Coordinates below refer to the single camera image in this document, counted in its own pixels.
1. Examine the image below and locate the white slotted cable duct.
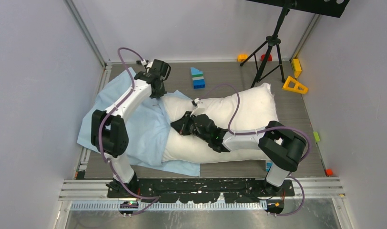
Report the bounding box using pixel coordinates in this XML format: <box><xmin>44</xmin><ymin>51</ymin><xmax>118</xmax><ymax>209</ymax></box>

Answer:
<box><xmin>70</xmin><ymin>200</ymin><xmax>267</xmax><ymax>211</ymax></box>

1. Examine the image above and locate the yellow triangular toy block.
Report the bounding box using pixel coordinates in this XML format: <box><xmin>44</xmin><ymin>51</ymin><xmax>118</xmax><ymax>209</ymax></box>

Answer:
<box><xmin>282</xmin><ymin>76</ymin><xmax>308</xmax><ymax>94</ymax></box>

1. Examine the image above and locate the small orange red block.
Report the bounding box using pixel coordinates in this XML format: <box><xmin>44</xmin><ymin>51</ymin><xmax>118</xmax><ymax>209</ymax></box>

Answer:
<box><xmin>325</xmin><ymin>169</ymin><xmax>333</xmax><ymax>177</ymax></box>

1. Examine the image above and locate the red toy block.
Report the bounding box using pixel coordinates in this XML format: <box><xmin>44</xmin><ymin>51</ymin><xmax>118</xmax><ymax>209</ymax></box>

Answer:
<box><xmin>260</xmin><ymin>54</ymin><xmax>273</xmax><ymax>62</ymax></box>

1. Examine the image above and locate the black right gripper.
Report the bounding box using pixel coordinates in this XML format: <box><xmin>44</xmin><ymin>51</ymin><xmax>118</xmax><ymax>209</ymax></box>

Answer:
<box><xmin>172</xmin><ymin>112</ymin><xmax>210</xmax><ymax>144</ymax></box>

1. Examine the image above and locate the light blue green pillowcase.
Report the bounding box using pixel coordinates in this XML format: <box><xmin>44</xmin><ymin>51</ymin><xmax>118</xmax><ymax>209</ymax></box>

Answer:
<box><xmin>77</xmin><ymin>68</ymin><xmax>200</xmax><ymax>177</ymax></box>

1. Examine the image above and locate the blue green toy block stack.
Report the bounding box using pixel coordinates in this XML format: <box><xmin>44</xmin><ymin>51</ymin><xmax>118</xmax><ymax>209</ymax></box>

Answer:
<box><xmin>190</xmin><ymin>67</ymin><xmax>205</xmax><ymax>89</ymax></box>

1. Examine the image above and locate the yellow rectangular toy block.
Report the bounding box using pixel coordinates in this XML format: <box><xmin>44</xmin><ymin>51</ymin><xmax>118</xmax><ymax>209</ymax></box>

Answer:
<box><xmin>291</xmin><ymin>58</ymin><xmax>302</xmax><ymax>79</ymax></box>

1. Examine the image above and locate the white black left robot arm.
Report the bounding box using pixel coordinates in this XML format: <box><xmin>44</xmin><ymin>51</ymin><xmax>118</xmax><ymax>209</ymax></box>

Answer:
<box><xmin>91</xmin><ymin>59</ymin><xmax>171</xmax><ymax>198</ymax></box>

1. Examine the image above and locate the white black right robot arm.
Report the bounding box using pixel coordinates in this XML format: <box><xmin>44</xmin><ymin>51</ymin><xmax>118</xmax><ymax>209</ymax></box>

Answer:
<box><xmin>171</xmin><ymin>111</ymin><xmax>308</xmax><ymax>196</ymax></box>

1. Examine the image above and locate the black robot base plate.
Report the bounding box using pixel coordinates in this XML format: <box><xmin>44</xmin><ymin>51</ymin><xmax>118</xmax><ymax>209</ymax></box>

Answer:
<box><xmin>107</xmin><ymin>177</ymin><xmax>295</xmax><ymax>205</ymax></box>

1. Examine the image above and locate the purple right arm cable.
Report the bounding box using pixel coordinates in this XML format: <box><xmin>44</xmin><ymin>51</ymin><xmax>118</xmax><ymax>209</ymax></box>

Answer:
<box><xmin>193</xmin><ymin>83</ymin><xmax>312</xmax><ymax>218</ymax></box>

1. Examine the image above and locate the orange toy block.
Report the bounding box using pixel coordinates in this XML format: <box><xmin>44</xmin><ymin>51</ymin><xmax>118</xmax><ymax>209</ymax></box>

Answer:
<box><xmin>237</xmin><ymin>54</ymin><xmax>248</xmax><ymax>62</ymax></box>

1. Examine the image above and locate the white pillow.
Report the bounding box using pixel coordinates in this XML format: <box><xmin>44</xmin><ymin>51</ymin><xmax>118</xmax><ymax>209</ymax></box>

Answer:
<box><xmin>163</xmin><ymin>83</ymin><xmax>278</xmax><ymax>164</ymax></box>

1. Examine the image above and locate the lime green toy block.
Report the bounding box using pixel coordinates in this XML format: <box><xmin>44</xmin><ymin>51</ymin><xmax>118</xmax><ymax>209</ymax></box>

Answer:
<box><xmin>313</xmin><ymin>131</ymin><xmax>321</xmax><ymax>143</ymax></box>

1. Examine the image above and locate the black camera tripod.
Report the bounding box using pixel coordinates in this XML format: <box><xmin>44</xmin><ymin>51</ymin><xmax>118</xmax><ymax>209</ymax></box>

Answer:
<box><xmin>240</xmin><ymin>6</ymin><xmax>290</xmax><ymax>88</ymax></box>

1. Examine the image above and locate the black overhead panel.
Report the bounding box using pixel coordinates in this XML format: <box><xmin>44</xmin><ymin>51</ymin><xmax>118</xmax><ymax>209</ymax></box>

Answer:
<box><xmin>252</xmin><ymin>0</ymin><xmax>349</xmax><ymax>18</ymax></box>

